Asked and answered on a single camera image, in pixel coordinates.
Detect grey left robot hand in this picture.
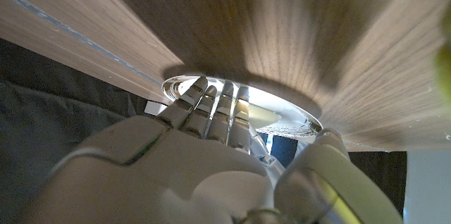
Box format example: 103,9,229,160
249,125,285,183

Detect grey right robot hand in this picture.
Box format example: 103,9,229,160
20,76,403,224

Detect pale yellow sponge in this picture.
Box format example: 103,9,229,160
248,103,283,130

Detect white paper plate dark rim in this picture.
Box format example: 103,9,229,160
161,75,323,139

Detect yellow tennis ball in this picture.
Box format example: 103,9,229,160
435,8,451,102

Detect black backdrop curtain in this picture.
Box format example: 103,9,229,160
0,39,408,224

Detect grey tape outline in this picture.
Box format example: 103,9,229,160
0,0,163,88

